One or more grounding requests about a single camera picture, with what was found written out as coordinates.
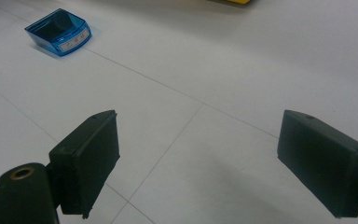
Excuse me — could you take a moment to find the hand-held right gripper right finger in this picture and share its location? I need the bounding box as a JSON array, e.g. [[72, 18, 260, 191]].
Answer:
[[276, 109, 358, 219]]

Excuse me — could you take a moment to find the yellow black drawer organizer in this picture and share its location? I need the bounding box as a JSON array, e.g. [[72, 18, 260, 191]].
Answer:
[[223, 0, 252, 6]]

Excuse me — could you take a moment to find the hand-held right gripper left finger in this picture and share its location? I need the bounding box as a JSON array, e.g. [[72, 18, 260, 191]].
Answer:
[[48, 109, 121, 220]]

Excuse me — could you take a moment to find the small blue translucent bin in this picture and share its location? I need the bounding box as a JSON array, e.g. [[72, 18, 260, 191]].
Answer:
[[24, 7, 93, 57]]

